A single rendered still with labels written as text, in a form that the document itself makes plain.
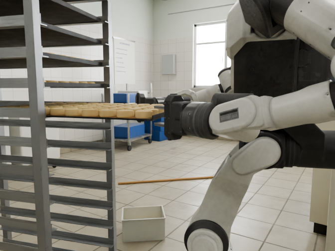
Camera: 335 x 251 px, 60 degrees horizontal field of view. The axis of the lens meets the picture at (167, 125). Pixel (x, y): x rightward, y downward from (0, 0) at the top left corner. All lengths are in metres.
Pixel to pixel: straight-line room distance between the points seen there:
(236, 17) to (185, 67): 5.48
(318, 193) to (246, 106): 1.79
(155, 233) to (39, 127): 1.39
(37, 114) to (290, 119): 0.67
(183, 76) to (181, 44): 0.67
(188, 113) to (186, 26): 5.74
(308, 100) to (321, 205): 1.83
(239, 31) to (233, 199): 0.50
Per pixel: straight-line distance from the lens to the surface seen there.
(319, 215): 2.39
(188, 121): 0.69
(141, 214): 2.28
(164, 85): 6.55
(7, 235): 1.82
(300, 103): 0.57
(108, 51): 1.30
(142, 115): 0.81
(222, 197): 0.95
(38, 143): 0.92
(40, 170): 0.94
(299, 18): 0.63
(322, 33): 0.60
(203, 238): 0.96
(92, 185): 1.40
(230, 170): 0.89
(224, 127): 0.61
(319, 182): 2.31
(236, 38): 0.82
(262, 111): 0.59
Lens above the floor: 1.03
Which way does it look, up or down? 7 degrees down
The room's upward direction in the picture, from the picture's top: straight up
